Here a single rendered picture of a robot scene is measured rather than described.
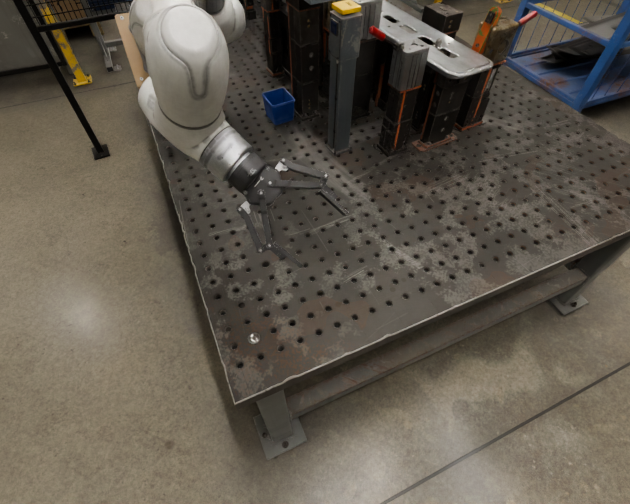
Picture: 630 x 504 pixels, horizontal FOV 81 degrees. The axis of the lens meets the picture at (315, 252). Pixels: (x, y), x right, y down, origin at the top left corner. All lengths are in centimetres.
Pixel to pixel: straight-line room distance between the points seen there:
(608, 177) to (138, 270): 202
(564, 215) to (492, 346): 71
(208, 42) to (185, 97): 8
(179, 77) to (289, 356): 62
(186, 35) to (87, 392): 154
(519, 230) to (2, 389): 203
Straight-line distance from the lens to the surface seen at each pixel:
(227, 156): 70
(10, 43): 381
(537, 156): 160
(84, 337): 198
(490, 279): 111
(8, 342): 216
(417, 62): 126
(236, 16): 159
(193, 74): 56
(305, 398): 136
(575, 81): 357
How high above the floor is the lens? 154
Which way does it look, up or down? 52 degrees down
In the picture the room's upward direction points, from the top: straight up
